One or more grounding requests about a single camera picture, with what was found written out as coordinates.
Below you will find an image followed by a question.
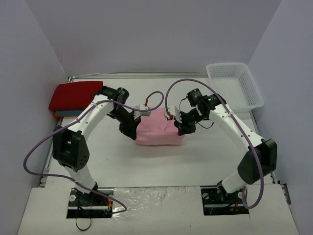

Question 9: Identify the folded red t shirt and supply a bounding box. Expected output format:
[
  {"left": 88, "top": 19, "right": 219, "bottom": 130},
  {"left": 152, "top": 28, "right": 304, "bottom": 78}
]
[{"left": 48, "top": 81, "right": 103, "bottom": 112}]

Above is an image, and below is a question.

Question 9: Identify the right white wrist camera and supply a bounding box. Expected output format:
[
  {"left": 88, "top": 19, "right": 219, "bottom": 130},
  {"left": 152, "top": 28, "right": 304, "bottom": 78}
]
[{"left": 164, "top": 105, "right": 182, "bottom": 123}]

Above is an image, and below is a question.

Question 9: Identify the pink t shirt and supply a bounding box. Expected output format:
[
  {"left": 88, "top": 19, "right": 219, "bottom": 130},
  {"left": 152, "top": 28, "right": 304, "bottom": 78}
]
[{"left": 135, "top": 108, "right": 185, "bottom": 146}]

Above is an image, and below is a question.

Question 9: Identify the white plastic basket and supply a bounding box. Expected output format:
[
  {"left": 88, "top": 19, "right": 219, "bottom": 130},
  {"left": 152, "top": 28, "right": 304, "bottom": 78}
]
[{"left": 206, "top": 63, "right": 264, "bottom": 113}]

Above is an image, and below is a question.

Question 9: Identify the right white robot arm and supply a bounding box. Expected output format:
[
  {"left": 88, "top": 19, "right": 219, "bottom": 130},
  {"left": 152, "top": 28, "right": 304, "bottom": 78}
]
[{"left": 169, "top": 89, "right": 277, "bottom": 202}]

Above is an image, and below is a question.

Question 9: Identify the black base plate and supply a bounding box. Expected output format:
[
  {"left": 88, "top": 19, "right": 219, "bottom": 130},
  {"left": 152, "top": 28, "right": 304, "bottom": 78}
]
[
  {"left": 201, "top": 186, "right": 249, "bottom": 216},
  {"left": 66, "top": 188, "right": 113, "bottom": 219}
]

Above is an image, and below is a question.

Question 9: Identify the white foam board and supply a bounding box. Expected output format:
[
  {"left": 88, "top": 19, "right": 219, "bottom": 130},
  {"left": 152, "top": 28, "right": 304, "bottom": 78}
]
[{"left": 19, "top": 185, "right": 298, "bottom": 235}]

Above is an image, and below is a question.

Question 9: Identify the thin black cable loop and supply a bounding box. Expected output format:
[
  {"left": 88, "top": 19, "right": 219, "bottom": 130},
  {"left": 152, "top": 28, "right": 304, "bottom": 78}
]
[{"left": 75, "top": 205, "right": 93, "bottom": 231}]

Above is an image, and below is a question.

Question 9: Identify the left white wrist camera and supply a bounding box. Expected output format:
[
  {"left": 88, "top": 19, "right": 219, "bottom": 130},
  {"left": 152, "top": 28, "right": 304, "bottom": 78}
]
[{"left": 134, "top": 104, "right": 151, "bottom": 119}]

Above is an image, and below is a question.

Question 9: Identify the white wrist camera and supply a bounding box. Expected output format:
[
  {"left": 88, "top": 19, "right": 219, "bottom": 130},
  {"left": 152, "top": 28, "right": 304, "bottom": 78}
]
[
  {"left": 134, "top": 104, "right": 151, "bottom": 119},
  {"left": 164, "top": 105, "right": 182, "bottom": 123}
]

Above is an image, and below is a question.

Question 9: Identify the folded teal t shirt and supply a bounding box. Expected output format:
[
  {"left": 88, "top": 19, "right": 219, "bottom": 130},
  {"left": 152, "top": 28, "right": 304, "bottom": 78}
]
[{"left": 55, "top": 110, "right": 84, "bottom": 117}]

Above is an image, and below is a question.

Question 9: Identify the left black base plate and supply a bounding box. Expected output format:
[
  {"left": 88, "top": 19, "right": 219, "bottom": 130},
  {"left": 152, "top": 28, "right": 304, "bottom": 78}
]
[{"left": 66, "top": 188, "right": 113, "bottom": 219}]

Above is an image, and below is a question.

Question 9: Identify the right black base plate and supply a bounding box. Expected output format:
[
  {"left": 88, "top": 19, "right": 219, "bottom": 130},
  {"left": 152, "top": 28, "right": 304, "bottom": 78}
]
[{"left": 201, "top": 186, "right": 249, "bottom": 216}]

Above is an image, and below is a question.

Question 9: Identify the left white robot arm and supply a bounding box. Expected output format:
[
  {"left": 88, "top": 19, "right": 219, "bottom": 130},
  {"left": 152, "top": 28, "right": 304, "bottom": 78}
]
[{"left": 52, "top": 86, "right": 141, "bottom": 205}]

